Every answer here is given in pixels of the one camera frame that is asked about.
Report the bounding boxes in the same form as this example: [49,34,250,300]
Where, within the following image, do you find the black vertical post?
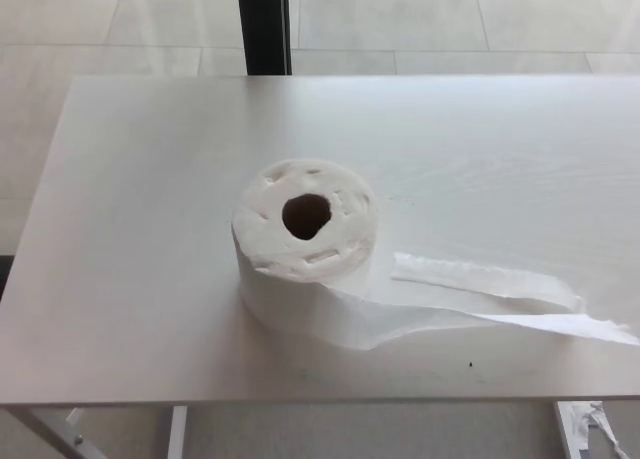
[236,0,294,76]

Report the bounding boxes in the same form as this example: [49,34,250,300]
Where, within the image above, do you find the white metal table leg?
[166,405,189,459]
[553,401,584,459]

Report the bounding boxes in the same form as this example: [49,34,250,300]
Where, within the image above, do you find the crumpled white paper scraps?
[574,401,634,459]

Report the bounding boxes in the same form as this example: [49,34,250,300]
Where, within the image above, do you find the grey metal table brace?
[0,403,86,459]

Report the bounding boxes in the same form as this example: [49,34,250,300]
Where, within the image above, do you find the white toilet paper roll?
[230,157,640,353]

